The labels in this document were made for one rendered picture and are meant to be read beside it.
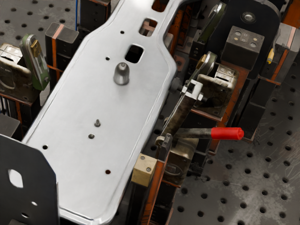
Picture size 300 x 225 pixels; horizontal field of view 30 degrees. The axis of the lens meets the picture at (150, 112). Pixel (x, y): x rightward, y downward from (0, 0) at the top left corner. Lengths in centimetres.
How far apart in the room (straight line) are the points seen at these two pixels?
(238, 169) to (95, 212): 54
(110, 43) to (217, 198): 47
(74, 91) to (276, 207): 60
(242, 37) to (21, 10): 79
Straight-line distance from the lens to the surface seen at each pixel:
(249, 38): 115
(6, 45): 118
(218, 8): 121
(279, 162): 150
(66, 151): 108
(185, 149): 104
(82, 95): 115
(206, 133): 99
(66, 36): 126
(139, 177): 101
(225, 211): 140
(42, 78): 116
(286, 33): 125
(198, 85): 92
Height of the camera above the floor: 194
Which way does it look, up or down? 55 degrees down
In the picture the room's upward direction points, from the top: 12 degrees clockwise
